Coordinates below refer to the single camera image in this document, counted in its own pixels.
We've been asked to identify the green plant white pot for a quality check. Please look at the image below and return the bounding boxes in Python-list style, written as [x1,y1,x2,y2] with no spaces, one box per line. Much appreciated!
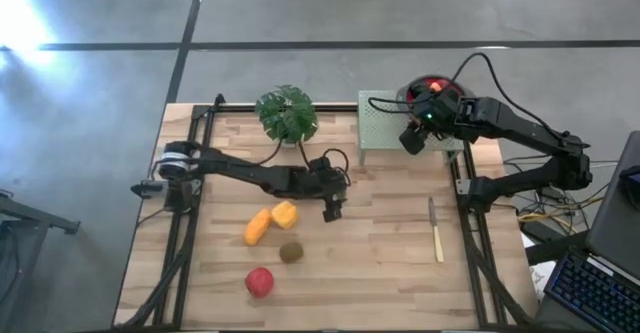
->
[254,83,320,149]

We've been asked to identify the black camera cable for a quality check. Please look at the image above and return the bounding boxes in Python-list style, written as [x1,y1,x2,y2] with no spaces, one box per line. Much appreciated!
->
[257,139,352,188]
[367,51,569,139]

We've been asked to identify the black aluminium frame rail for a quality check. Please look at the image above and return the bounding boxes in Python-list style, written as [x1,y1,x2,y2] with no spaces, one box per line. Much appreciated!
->
[172,107,217,327]
[149,105,209,327]
[199,102,359,114]
[447,122,501,327]

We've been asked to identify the yellow orange mango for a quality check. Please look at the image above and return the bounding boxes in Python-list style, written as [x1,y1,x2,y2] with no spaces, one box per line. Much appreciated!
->
[243,207,274,247]

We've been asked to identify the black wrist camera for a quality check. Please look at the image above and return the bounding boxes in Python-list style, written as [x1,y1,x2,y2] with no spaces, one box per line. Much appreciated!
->
[418,92,454,127]
[308,156,335,175]

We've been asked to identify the brown fuzzy kiwi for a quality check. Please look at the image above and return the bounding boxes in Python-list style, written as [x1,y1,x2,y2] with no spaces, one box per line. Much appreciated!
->
[278,240,305,265]

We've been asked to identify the grey metal side table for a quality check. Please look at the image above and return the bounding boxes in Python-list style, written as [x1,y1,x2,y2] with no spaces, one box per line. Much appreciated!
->
[0,188,82,333]

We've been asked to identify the knife with pale handle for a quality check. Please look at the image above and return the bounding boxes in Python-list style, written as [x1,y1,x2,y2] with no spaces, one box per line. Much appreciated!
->
[427,196,446,264]

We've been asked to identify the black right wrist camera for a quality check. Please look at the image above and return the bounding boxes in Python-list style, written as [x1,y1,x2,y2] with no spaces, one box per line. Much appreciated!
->
[418,92,454,127]

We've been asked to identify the black left camera cable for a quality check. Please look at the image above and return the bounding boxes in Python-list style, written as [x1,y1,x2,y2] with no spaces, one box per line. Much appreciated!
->
[257,139,352,188]

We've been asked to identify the yellow bell pepper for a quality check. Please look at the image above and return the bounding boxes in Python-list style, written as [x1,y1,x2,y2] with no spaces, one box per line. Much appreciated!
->
[270,200,301,231]

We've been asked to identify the red colander black rim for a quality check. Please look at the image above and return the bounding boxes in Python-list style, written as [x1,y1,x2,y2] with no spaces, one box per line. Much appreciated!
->
[394,74,476,127]

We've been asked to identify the big red apple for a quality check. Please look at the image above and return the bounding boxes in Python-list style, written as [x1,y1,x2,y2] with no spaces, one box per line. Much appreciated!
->
[244,266,276,299]

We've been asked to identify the yellow cable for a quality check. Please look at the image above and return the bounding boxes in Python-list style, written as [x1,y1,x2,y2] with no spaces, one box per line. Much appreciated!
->
[517,195,609,224]

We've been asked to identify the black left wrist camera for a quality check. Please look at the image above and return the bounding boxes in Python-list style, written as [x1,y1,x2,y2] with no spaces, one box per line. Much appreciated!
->
[308,156,335,175]

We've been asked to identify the black right camera cable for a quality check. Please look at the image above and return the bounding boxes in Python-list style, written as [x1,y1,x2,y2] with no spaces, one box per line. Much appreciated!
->
[367,51,569,139]

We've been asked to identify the dark grey laptop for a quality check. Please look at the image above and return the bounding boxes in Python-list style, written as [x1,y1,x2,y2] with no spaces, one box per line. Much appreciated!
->
[533,130,640,333]

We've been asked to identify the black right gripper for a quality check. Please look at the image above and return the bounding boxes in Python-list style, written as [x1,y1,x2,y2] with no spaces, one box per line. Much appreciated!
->
[398,117,470,157]

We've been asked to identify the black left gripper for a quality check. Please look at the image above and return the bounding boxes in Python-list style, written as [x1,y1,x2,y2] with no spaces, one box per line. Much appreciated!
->
[309,169,352,224]

